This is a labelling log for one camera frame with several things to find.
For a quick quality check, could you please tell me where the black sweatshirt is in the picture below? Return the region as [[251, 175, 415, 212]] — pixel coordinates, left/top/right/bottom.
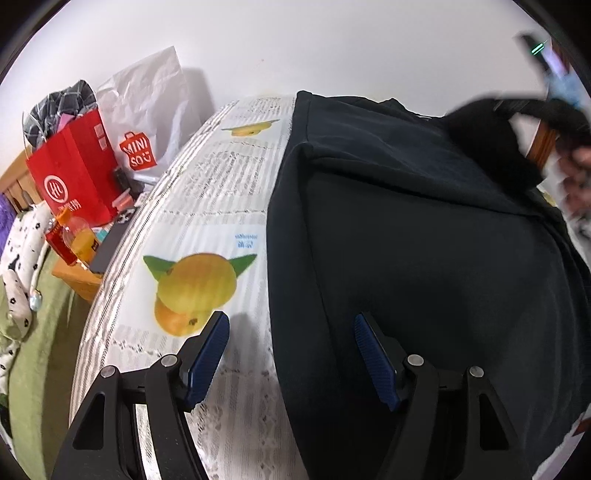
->
[[266, 91, 590, 479]]

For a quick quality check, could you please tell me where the person's right hand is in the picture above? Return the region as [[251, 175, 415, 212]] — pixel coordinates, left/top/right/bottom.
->
[[558, 147, 591, 217]]

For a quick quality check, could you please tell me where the green bed sheet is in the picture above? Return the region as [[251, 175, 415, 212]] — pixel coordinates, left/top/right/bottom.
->
[[1, 252, 90, 479]]

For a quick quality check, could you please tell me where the white spotted plush toy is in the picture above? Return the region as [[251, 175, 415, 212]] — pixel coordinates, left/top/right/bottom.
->
[[1, 201, 52, 394]]

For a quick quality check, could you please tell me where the orange drink bottle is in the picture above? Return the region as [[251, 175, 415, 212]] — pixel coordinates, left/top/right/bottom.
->
[[56, 207, 99, 267]]

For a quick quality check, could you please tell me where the fruit print tablecloth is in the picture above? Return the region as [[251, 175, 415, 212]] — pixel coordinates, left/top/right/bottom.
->
[[70, 95, 305, 479]]

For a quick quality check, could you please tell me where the black smartphone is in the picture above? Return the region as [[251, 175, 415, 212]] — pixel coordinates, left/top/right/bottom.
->
[[89, 214, 132, 275]]

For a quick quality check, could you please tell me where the red paper shopping bag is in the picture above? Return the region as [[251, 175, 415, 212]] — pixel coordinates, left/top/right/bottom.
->
[[27, 110, 122, 227]]

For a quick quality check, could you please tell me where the black plaid cloth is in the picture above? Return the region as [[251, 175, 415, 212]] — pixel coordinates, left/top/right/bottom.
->
[[22, 80, 97, 151]]

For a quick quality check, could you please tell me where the white Miniso plastic bag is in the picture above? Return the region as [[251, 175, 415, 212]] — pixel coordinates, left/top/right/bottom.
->
[[95, 47, 201, 185]]

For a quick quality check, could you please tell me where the brown wooden door frame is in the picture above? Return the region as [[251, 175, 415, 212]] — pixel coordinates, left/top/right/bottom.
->
[[526, 121, 559, 172]]

